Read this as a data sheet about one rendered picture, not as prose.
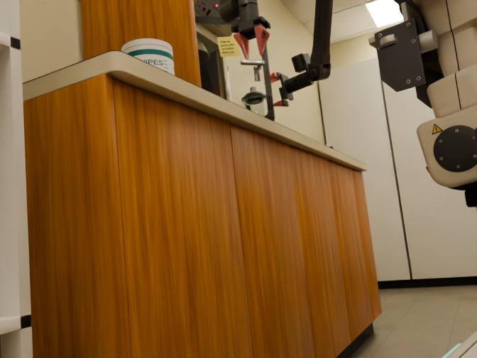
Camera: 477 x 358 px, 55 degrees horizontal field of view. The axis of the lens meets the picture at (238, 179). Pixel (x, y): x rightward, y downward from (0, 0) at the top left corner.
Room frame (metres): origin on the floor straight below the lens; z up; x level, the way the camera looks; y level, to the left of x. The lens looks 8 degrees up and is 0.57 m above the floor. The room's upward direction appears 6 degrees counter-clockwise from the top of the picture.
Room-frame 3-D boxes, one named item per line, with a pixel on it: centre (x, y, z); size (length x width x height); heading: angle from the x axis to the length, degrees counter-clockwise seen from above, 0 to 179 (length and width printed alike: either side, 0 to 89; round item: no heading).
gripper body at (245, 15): (1.26, -0.08, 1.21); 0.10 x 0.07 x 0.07; 63
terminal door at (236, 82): (1.58, -0.01, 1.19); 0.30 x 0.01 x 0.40; 109
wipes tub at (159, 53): (1.12, 0.20, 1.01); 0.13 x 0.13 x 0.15
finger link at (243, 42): (1.26, -0.07, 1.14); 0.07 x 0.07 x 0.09; 63
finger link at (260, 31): (1.25, -0.09, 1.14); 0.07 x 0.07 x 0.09; 63
